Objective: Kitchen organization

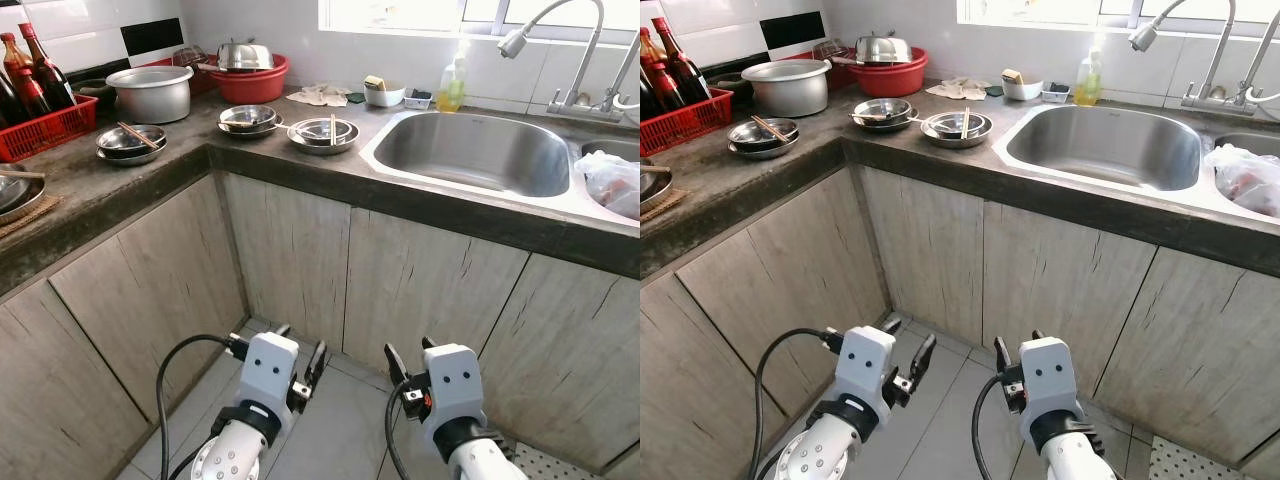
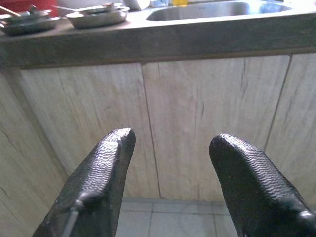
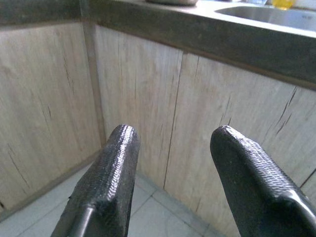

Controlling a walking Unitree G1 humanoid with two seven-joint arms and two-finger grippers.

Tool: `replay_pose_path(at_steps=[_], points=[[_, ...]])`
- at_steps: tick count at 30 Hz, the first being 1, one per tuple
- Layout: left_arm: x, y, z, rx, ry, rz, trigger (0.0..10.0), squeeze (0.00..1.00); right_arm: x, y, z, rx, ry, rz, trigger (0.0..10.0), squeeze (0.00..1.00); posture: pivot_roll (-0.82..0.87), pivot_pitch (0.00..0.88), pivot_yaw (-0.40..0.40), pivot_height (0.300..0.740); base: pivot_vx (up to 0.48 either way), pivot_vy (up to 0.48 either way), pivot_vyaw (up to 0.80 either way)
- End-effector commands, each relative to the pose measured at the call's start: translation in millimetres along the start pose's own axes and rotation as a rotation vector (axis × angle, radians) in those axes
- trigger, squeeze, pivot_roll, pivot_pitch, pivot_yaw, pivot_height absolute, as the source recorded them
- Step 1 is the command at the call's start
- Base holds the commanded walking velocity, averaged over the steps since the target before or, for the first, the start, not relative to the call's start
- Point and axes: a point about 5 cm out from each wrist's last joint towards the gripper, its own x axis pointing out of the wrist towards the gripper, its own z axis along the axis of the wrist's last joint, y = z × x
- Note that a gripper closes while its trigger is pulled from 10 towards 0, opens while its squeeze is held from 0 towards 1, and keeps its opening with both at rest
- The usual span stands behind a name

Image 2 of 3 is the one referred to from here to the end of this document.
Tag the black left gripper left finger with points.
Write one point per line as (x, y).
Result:
(98, 172)

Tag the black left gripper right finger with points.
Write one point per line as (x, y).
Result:
(247, 177)

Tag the light wood cabinet door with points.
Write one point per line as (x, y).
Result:
(86, 98)
(197, 98)
(298, 111)

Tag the light wood cabinet panel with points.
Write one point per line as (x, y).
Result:
(19, 148)

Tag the wide stainless steel plate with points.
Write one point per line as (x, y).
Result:
(98, 21)

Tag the stainless steel double sink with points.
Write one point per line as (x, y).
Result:
(222, 11)

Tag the small stainless steel dish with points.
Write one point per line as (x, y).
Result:
(29, 18)

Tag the wooden chopstick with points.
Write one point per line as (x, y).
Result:
(10, 11)

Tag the yellow dish soap bottle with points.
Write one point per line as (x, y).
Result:
(180, 2)

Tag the red plastic basin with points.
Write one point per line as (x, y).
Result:
(14, 3)

